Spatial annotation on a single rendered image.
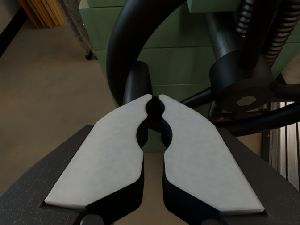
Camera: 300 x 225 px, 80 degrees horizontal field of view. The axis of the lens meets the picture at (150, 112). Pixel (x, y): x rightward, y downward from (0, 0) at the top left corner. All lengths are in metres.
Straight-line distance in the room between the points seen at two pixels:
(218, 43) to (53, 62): 1.44
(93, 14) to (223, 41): 0.23
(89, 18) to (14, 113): 1.14
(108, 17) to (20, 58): 1.46
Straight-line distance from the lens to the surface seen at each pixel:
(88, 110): 1.21
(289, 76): 0.56
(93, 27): 0.38
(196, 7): 0.25
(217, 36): 0.26
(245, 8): 0.25
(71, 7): 1.29
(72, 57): 1.57
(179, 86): 0.49
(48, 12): 1.91
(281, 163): 0.91
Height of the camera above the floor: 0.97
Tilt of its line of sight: 60 degrees down
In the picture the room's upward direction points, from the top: 4 degrees counter-clockwise
